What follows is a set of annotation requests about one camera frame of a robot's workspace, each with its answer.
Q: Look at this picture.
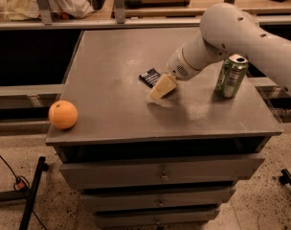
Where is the black cable with red clip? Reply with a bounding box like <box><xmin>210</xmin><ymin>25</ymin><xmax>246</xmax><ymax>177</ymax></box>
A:
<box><xmin>0</xmin><ymin>146</ymin><xmax>49</xmax><ymax>230</ymax></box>

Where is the black stand leg left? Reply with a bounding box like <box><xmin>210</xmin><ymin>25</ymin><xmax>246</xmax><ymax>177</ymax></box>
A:
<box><xmin>0</xmin><ymin>156</ymin><xmax>49</xmax><ymax>230</ymax></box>

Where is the blue rxbar blueberry wrapper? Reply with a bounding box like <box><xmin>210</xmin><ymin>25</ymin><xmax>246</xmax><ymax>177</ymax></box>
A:
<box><xmin>139</xmin><ymin>68</ymin><xmax>161</xmax><ymax>88</ymax></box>

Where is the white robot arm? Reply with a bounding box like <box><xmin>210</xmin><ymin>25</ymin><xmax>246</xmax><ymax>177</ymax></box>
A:
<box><xmin>167</xmin><ymin>3</ymin><xmax>291</xmax><ymax>96</ymax></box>

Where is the green soda can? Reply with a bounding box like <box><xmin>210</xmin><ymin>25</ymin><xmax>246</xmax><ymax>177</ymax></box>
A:
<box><xmin>215</xmin><ymin>54</ymin><xmax>249</xmax><ymax>99</ymax></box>

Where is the grey drawer cabinet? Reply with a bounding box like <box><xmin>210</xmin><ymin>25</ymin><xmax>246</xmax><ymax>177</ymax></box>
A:
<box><xmin>46</xmin><ymin>28</ymin><xmax>281</xmax><ymax>228</ymax></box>

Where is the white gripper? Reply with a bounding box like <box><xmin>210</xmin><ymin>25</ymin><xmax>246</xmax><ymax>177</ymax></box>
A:
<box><xmin>147</xmin><ymin>48</ymin><xmax>199</xmax><ymax>102</ymax></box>

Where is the grey metal railing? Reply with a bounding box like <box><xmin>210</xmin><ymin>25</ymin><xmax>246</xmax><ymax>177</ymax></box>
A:
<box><xmin>0</xmin><ymin>0</ymin><xmax>291</xmax><ymax>31</ymax></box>

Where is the black stand foot right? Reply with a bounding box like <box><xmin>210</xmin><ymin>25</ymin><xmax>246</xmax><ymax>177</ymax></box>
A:
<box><xmin>279</xmin><ymin>169</ymin><xmax>291</xmax><ymax>187</ymax></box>

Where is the white cloth bundle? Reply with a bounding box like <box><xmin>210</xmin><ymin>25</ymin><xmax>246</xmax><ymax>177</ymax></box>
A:
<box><xmin>0</xmin><ymin>0</ymin><xmax>94</xmax><ymax>21</ymax></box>

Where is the orange fruit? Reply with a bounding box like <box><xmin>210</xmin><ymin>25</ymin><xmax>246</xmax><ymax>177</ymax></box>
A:
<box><xmin>48</xmin><ymin>101</ymin><xmax>78</xmax><ymax>129</ymax></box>

